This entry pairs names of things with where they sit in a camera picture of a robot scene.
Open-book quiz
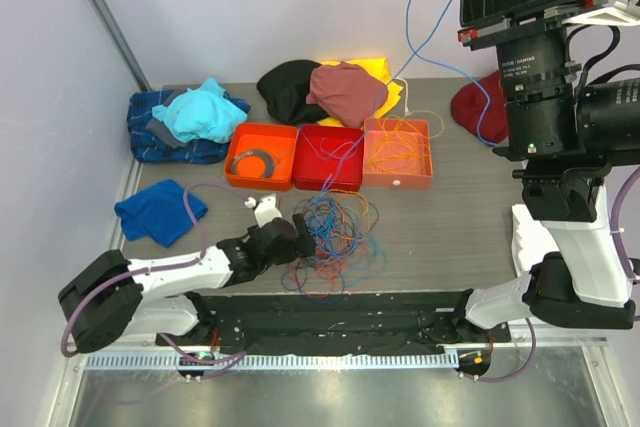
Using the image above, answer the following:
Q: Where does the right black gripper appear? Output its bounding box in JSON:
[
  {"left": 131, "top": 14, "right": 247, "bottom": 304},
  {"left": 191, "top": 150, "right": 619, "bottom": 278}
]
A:
[{"left": 457, "top": 0, "right": 610, "bottom": 160}]

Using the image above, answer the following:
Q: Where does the coloured wire pile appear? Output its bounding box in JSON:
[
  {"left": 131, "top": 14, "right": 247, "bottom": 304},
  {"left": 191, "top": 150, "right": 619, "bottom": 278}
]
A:
[{"left": 279, "top": 188, "right": 388, "bottom": 302}]

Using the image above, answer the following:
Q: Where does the blue wire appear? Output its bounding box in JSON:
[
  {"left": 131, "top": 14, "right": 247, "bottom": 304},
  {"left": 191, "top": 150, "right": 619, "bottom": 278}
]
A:
[{"left": 305, "top": 0, "right": 496, "bottom": 198}]

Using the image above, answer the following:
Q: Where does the orange wire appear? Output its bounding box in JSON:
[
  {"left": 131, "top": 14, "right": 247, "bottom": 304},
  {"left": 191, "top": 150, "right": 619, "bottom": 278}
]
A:
[{"left": 367, "top": 109, "right": 445, "bottom": 176}]

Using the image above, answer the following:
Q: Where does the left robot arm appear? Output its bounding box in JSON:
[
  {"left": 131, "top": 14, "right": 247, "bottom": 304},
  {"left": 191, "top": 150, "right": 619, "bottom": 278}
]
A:
[{"left": 58, "top": 214, "right": 316, "bottom": 357}]

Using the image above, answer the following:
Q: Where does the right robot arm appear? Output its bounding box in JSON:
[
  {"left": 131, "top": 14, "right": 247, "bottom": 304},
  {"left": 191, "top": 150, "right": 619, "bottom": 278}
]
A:
[{"left": 451, "top": 0, "right": 639, "bottom": 342}]

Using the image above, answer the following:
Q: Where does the red plastic bin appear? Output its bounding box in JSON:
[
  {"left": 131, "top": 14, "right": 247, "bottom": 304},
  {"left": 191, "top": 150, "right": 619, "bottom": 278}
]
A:
[{"left": 292, "top": 124, "right": 364, "bottom": 192}]

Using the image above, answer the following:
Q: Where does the grey tape roll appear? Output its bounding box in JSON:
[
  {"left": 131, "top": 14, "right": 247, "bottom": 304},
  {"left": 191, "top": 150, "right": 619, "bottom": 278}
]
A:
[{"left": 230, "top": 149, "right": 275, "bottom": 179}]

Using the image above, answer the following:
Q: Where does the orange plastic bin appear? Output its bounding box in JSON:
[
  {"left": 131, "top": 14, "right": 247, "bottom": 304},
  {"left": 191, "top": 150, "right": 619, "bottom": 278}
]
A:
[{"left": 224, "top": 122, "right": 298, "bottom": 192}]

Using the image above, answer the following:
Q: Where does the maroon cloth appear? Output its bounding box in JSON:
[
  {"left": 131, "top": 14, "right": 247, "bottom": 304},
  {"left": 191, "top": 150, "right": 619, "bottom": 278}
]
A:
[{"left": 450, "top": 71, "right": 509, "bottom": 144}]

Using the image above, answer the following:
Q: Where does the salmon plastic bin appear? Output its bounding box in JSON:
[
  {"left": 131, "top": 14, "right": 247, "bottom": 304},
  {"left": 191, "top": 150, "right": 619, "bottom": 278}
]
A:
[{"left": 362, "top": 118, "right": 434, "bottom": 189}]

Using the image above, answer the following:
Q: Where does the yellow cloth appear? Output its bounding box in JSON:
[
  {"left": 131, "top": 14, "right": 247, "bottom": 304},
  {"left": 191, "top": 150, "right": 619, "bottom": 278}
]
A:
[{"left": 317, "top": 58, "right": 404, "bottom": 127}]

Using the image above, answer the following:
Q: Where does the royal blue cloth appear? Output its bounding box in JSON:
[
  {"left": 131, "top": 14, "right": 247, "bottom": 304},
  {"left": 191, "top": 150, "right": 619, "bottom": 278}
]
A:
[{"left": 114, "top": 179, "right": 193, "bottom": 248}]

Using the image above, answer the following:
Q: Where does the dusty pink cloth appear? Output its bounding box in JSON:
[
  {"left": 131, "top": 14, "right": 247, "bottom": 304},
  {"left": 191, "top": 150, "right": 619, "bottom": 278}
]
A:
[{"left": 306, "top": 62, "right": 388, "bottom": 128}]

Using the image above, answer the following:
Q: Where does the black cloth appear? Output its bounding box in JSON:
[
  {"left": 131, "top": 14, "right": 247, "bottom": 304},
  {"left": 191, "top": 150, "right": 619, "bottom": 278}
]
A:
[{"left": 256, "top": 60, "right": 329, "bottom": 125}]

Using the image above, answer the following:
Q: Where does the light blue cloth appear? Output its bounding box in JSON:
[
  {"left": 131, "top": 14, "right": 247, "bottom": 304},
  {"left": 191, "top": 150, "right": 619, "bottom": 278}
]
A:
[{"left": 152, "top": 78, "right": 248, "bottom": 144}]

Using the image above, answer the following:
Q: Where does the grey cloth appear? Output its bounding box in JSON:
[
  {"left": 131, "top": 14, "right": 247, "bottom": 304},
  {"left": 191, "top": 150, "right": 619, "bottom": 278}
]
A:
[{"left": 146, "top": 117, "right": 186, "bottom": 149}]

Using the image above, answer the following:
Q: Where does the dark blue plaid cloth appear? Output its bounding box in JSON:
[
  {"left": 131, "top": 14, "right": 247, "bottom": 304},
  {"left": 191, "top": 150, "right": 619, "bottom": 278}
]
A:
[{"left": 126, "top": 89, "right": 230, "bottom": 165}]

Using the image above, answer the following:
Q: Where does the white cloth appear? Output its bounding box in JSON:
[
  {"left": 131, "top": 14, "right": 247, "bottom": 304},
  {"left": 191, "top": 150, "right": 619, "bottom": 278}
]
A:
[{"left": 511, "top": 204, "right": 558, "bottom": 276}]

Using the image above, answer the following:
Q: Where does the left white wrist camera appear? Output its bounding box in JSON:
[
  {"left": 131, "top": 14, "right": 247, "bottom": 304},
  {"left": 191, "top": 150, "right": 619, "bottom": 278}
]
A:
[{"left": 244, "top": 194, "right": 282, "bottom": 227}]

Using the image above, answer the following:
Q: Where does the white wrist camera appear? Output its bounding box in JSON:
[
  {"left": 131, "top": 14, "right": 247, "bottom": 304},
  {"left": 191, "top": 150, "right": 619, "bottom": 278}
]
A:
[
  {"left": 565, "top": 0, "right": 639, "bottom": 27},
  {"left": 244, "top": 194, "right": 282, "bottom": 227}
]

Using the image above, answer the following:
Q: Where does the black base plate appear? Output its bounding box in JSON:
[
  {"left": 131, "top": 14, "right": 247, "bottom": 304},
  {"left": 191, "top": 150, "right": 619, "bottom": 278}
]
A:
[{"left": 173, "top": 292, "right": 511, "bottom": 357}]

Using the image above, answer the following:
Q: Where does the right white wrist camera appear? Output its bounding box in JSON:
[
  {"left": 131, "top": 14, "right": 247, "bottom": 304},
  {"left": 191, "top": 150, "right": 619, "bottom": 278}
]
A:
[{"left": 565, "top": 0, "right": 639, "bottom": 27}]

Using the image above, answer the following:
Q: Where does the white drawstring cord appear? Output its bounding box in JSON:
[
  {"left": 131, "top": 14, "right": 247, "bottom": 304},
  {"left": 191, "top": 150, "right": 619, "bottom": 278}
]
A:
[{"left": 392, "top": 77, "right": 413, "bottom": 118}]

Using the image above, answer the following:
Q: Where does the slotted cable duct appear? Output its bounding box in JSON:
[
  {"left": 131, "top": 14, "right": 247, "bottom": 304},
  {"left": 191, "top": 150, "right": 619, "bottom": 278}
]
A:
[{"left": 84, "top": 350, "right": 459, "bottom": 372}]

